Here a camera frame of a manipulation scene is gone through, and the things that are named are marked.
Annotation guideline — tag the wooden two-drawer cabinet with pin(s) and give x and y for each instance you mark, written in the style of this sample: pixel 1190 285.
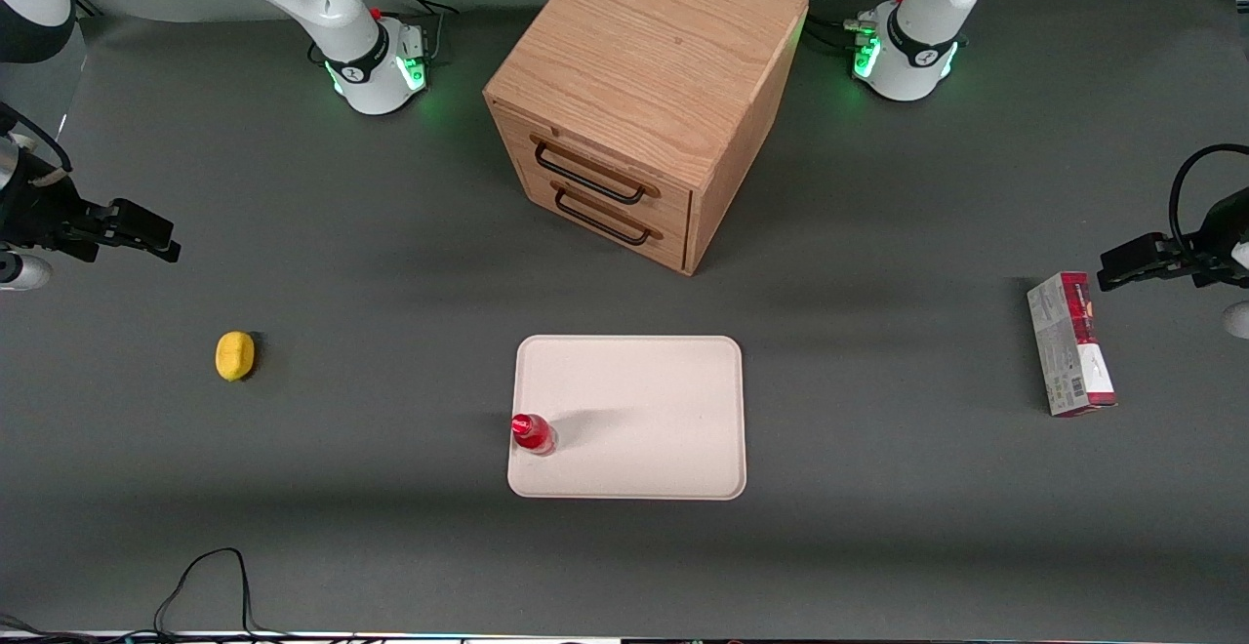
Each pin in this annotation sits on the wooden two-drawer cabinet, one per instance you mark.
pixel 639 68

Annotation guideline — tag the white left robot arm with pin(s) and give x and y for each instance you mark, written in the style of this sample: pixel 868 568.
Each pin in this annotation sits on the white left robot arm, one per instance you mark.
pixel 915 47

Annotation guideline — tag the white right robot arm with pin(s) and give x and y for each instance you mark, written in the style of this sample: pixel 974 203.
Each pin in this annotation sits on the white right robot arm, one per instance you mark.
pixel 363 57

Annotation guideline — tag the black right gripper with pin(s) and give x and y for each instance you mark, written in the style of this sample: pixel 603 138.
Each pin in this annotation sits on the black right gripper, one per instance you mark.
pixel 41 216

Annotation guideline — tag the dark grey table mat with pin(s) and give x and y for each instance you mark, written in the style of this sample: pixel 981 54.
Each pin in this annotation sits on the dark grey table mat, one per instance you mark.
pixel 390 527

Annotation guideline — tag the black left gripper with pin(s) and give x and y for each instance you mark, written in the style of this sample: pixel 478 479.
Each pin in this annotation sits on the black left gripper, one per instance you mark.
pixel 1213 240

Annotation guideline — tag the red coke bottle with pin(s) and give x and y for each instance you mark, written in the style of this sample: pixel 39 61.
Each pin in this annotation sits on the red coke bottle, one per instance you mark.
pixel 532 432

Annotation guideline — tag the grey and red carton box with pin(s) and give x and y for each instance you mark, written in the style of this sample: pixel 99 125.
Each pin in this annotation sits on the grey and red carton box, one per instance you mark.
pixel 1068 346

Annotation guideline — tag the beige rectangular tray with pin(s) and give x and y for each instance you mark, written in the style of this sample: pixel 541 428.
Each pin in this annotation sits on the beige rectangular tray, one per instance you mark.
pixel 644 410

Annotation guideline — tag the yellow lemon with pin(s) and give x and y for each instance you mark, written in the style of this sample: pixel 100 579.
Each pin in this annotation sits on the yellow lemon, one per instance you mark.
pixel 234 356

